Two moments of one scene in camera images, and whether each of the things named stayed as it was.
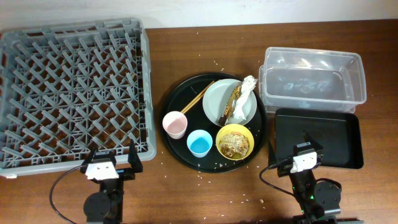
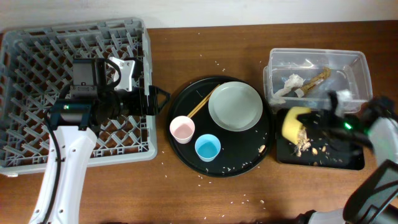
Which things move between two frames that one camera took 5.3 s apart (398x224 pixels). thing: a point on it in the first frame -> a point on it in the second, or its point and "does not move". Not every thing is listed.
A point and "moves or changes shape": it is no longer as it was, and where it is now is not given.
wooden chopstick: (194, 98) -> (203, 102)
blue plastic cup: (199, 142) -> (207, 147)
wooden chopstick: (185, 110) -> (201, 104)
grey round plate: (215, 97) moves or changes shape
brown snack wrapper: (234, 96) -> (326, 71)
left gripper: (135, 162) -> (152, 107)
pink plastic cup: (175, 124) moves or changes shape
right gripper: (319, 149) -> (318, 121)
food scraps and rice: (234, 142) moves or changes shape
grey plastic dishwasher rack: (68, 89) does not move
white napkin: (248, 84) -> (293, 81)
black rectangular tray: (339, 134) does not move
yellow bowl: (234, 142) -> (291, 126)
